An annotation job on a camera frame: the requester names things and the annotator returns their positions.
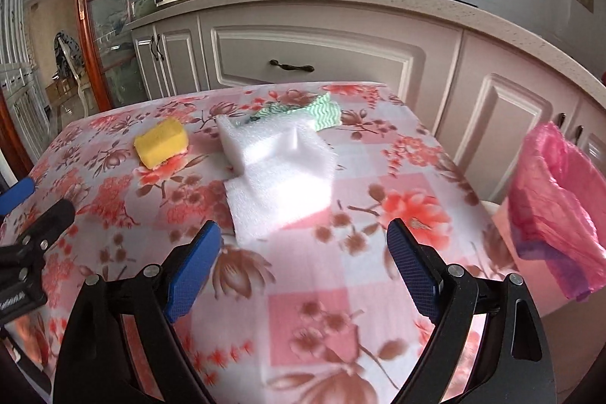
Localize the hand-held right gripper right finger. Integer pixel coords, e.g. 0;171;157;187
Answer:
387;218;556;404

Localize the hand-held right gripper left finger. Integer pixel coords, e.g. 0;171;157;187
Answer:
53;220;222;404

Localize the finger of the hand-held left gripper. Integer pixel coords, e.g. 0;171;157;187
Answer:
0;178;37;218
0;199;77;254

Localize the white foam sheet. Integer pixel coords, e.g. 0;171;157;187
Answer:
222;170;340;246

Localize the white foam strip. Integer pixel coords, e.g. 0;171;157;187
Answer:
215;115;253;174

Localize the pink bag lined bin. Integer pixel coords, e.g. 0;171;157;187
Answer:
492;122;606;318

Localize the white foam block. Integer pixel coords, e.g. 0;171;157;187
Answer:
237;120;340;178

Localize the floral tablecloth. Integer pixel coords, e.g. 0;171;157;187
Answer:
0;81;522;404

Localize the white chair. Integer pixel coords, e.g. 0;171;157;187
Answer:
51;32;96;114

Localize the yellow sponge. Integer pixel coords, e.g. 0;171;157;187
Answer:
134;119;191;171

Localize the red-framed glass door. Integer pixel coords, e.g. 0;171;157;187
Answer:
73;0;200;112

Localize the green patterned cloth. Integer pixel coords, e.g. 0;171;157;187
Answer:
246;94;343;133

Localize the white kitchen base cabinet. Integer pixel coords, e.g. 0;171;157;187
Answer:
125;0;606;215

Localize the black drawer handle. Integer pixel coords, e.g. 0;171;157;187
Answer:
269;59;315;73

